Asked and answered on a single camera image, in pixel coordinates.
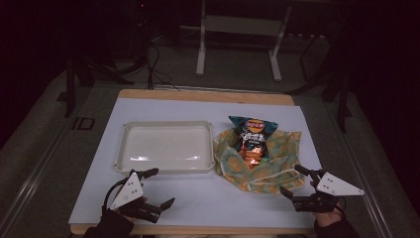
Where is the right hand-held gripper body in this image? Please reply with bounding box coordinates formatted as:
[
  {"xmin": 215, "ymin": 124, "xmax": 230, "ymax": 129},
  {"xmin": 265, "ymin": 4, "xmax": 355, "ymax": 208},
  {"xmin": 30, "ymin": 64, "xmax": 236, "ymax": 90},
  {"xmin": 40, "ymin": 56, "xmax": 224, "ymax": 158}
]
[{"xmin": 291, "ymin": 169, "xmax": 366, "ymax": 214}]

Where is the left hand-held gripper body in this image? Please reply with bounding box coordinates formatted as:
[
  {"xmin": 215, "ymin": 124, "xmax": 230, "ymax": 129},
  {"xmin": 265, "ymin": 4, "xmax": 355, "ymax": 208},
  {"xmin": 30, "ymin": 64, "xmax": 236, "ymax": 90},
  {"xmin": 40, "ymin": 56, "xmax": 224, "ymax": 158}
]
[{"xmin": 102, "ymin": 172, "xmax": 162, "ymax": 224}]

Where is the yellow teal patterned cloth bag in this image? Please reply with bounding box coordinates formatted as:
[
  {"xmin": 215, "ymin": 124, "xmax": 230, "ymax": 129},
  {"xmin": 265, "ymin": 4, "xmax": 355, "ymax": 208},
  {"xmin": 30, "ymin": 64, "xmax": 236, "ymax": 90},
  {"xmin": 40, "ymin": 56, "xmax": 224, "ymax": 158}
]
[{"xmin": 212, "ymin": 128, "xmax": 307, "ymax": 195}]

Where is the white plastic tray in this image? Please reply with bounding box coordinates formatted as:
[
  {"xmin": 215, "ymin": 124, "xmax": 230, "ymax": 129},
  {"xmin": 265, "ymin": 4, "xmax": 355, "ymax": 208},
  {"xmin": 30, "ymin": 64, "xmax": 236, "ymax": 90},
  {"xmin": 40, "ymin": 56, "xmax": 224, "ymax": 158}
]
[{"xmin": 113, "ymin": 120, "xmax": 218, "ymax": 176}]

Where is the dark teal chip bag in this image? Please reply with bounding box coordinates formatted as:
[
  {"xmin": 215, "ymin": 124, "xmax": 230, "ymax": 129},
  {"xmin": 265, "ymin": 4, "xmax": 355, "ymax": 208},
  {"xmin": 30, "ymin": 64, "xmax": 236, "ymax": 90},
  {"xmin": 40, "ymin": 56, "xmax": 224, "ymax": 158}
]
[{"xmin": 228, "ymin": 115, "xmax": 279, "ymax": 170}]

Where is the person's left hand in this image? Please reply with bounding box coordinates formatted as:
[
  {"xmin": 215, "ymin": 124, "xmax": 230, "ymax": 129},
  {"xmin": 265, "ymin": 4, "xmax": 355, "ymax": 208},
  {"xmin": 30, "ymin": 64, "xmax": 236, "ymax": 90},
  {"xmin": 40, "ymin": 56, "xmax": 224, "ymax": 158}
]
[{"xmin": 117, "ymin": 195, "xmax": 150, "ymax": 223}]

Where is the person's right hand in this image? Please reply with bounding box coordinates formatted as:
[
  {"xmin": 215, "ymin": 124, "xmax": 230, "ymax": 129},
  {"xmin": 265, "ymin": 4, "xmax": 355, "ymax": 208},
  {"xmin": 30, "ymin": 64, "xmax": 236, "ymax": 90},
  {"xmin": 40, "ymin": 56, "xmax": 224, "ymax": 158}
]
[{"xmin": 312, "ymin": 203, "xmax": 347, "ymax": 229}]

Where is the white table mat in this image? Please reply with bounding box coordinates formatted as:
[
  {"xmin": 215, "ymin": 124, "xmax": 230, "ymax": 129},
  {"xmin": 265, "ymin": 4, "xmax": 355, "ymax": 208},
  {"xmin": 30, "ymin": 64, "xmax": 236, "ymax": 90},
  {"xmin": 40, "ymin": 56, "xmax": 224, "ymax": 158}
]
[{"xmin": 67, "ymin": 96, "xmax": 323, "ymax": 230}]

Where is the floor socket box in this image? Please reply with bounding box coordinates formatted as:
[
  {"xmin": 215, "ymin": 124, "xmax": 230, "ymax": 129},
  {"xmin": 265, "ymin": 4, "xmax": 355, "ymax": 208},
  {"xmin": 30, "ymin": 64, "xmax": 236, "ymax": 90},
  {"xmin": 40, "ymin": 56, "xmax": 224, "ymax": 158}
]
[{"xmin": 71, "ymin": 116, "xmax": 96, "ymax": 131}]

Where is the black stand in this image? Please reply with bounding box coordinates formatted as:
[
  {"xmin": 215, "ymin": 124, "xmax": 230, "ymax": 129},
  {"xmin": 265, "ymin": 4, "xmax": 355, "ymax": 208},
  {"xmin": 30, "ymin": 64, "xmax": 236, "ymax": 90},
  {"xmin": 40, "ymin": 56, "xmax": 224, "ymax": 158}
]
[
  {"xmin": 55, "ymin": 54, "xmax": 137, "ymax": 119},
  {"xmin": 284, "ymin": 33, "xmax": 354, "ymax": 134}
]

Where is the wooden table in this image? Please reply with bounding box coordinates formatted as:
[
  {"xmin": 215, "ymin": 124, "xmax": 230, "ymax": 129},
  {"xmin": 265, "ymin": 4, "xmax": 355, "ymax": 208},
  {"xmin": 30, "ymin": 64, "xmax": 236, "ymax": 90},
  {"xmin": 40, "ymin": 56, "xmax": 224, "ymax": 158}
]
[{"xmin": 69, "ymin": 88, "xmax": 317, "ymax": 236}]

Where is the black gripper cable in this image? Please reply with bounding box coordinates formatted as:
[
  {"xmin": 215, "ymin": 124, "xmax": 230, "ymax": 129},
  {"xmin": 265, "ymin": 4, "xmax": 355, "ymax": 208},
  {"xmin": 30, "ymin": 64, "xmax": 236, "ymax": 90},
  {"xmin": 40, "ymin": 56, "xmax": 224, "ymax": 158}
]
[{"xmin": 101, "ymin": 179, "xmax": 129, "ymax": 214}]

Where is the black floor cable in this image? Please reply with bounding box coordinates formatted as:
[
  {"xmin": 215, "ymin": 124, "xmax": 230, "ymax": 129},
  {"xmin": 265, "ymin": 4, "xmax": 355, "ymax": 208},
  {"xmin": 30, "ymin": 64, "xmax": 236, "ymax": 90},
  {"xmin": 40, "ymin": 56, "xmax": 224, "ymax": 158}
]
[{"xmin": 144, "ymin": 42, "xmax": 181, "ymax": 91}]

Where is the white metal desk frame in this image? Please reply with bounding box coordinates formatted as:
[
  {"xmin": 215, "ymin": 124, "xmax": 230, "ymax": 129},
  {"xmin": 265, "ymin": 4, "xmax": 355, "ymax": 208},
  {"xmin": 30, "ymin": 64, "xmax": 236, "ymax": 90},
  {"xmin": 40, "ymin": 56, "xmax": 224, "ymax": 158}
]
[{"xmin": 195, "ymin": 0, "xmax": 295, "ymax": 83}]

